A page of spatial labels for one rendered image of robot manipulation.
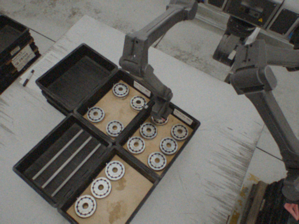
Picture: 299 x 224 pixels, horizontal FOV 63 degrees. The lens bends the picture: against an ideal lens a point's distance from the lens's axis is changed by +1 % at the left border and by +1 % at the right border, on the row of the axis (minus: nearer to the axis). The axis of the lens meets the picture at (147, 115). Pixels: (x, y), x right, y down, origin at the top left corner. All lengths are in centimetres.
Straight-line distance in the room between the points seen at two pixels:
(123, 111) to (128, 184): 43
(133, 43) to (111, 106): 72
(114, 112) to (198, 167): 61
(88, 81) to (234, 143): 102
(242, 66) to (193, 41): 231
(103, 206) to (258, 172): 158
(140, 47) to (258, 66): 35
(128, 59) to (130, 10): 249
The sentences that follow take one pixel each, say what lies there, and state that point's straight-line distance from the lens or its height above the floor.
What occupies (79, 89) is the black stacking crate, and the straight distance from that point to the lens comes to 157.
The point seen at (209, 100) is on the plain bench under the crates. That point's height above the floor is 70.
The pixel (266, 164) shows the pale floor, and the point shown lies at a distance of 255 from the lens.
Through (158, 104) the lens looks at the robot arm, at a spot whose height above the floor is 109.
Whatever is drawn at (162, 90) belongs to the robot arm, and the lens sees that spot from 111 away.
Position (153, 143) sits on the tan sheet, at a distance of 139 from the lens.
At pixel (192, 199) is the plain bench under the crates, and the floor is 70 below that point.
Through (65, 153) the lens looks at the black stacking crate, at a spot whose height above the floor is 83.
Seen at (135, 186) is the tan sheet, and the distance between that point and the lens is 132.
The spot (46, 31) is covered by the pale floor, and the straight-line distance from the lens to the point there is 315.
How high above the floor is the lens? 212
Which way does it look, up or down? 63 degrees down
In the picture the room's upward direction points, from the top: 10 degrees clockwise
